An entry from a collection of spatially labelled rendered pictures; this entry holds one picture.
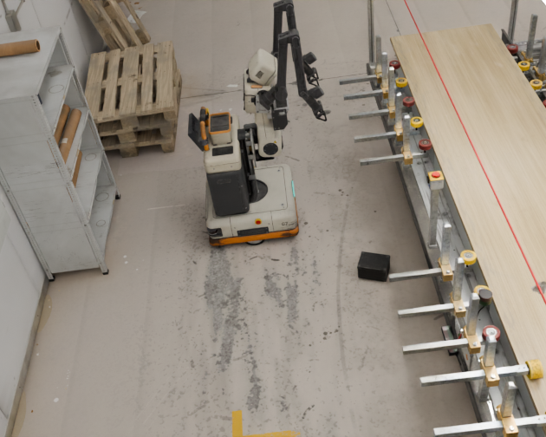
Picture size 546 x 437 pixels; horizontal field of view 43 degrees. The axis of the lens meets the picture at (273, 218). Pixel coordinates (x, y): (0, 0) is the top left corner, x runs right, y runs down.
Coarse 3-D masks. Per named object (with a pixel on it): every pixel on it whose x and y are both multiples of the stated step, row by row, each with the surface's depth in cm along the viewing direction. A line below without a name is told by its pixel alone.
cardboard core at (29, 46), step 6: (12, 42) 442; (18, 42) 441; (24, 42) 440; (30, 42) 440; (36, 42) 446; (0, 48) 440; (6, 48) 440; (12, 48) 440; (18, 48) 440; (24, 48) 440; (30, 48) 440; (36, 48) 441; (0, 54) 442; (6, 54) 442; (12, 54) 443; (18, 54) 444
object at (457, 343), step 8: (480, 336) 325; (416, 344) 326; (424, 344) 326; (432, 344) 325; (440, 344) 325; (448, 344) 324; (456, 344) 324; (464, 344) 324; (480, 344) 325; (408, 352) 326; (416, 352) 326
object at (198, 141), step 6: (192, 114) 480; (192, 120) 476; (198, 120) 484; (192, 126) 471; (198, 126) 478; (192, 132) 466; (198, 132) 473; (192, 138) 465; (198, 138) 467; (198, 144) 469; (204, 144) 463
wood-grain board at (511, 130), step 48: (432, 48) 517; (480, 48) 509; (432, 96) 470; (480, 96) 463; (528, 96) 457; (432, 144) 431; (480, 144) 426; (528, 144) 420; (480, 192) 393; (528, 192) 388; (480, 240) 366; (528, 240) 362; (528, 288) 338; (528, 336) 318; (528, 384) 299
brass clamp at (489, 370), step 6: (480, 360) 305; (480, 366) 305; (492, 366) 300; (486, 372) 298; (492, 372) 298; (486, 378) 297; (498, 378) 295; (486, 384) 299; (492, 384) 297; (498, 384) 298
